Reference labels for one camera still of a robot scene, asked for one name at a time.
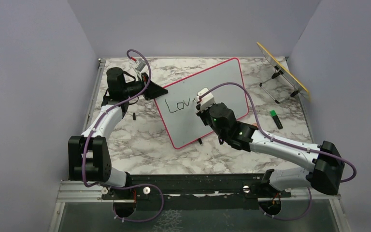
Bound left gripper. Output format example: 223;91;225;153
122;72;168;101

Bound pink-framed whiteboard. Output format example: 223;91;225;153
155;58;249;149

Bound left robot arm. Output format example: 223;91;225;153
68;67;168;199

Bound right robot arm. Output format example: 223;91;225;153
196;103;344;197

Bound green black highlighter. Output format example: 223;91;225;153
270;110;283;130

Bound yellow-edged board on stand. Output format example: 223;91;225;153
257;42;311;104

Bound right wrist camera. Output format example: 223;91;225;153
194;87;215;111

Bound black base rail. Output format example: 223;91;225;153
101;174;291;211

